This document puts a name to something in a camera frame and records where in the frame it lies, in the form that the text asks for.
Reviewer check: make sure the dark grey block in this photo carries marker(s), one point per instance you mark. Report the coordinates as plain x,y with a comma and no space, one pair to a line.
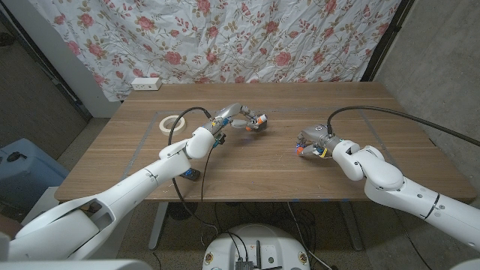
264,127

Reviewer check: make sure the floral backdrop sheet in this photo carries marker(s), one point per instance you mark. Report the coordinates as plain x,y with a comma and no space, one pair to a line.
225,37

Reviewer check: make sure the black backdrop stand pole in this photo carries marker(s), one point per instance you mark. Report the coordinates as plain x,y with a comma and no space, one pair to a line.
386,41

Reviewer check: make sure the orange and white glue stick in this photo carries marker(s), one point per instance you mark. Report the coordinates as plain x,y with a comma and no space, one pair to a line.
261,119

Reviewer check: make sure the grey table leg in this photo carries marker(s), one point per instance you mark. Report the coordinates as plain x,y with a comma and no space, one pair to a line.
352,228

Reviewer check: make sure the white robot torso base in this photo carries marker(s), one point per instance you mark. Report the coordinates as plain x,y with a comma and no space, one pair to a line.
270,240

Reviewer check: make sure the black TV remote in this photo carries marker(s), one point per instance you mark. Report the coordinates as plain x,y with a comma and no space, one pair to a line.
193,174

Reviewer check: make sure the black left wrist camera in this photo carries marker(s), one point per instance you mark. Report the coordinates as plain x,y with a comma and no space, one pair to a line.
220,139

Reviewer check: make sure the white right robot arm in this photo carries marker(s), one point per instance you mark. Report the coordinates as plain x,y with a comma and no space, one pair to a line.
382,176

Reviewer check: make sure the white power strip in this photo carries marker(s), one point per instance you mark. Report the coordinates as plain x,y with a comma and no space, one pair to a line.
146,83

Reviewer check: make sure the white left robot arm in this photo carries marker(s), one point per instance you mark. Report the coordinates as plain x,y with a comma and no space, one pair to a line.
161,168

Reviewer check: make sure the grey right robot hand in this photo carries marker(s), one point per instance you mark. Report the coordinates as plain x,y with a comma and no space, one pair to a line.
317,137

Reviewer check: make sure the blue plastic bin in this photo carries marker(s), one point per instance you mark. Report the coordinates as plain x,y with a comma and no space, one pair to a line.
30,168

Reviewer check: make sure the person's bare leg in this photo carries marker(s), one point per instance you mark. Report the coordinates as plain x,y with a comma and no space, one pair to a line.
6,227

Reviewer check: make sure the white table leg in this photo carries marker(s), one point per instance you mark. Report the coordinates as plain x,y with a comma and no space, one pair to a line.
157,228

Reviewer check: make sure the black floor fan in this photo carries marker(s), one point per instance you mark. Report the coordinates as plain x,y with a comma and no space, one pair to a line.
182,210

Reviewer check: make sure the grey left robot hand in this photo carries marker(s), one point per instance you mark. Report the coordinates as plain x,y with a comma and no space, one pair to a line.
234,112

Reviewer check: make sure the orange glue stick cap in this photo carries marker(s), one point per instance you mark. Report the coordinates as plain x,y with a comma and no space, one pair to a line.
299,151

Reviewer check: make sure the beige masking tape roll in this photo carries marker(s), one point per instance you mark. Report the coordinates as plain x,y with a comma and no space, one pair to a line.
162,126

